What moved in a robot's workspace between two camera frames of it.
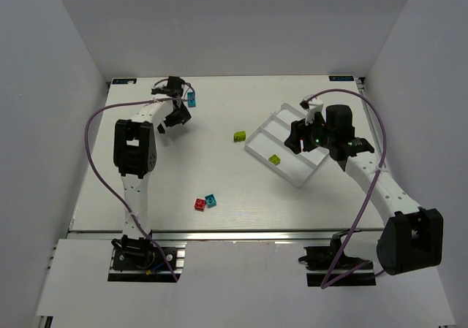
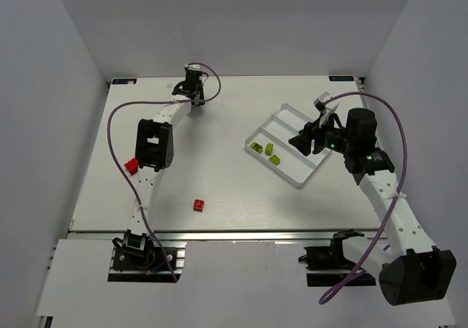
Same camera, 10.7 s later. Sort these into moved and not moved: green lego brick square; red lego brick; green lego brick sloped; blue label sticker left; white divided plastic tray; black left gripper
Moved: black left gripper; green lego brick sloped
Not moved: red lego brick; blue label sticker left; white divided plastic tray; green lego brick square
